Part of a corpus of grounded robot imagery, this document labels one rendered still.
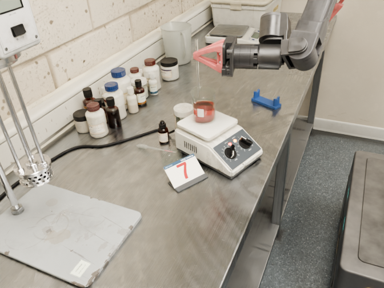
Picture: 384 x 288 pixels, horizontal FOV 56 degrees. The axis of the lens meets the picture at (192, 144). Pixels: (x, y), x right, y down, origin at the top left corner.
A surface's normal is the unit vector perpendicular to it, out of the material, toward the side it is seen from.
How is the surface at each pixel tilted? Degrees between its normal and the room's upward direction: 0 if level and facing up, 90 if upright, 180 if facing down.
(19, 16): 90
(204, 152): 90
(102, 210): 0
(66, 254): 0
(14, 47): 90
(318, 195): 0
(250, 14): 93
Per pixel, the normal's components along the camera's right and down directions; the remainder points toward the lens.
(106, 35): 0.91, 0.19
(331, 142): -0.06, -0.83
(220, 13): -0.45, 0.57
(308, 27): -0.41, -0.20
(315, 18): -0.33, -0.40
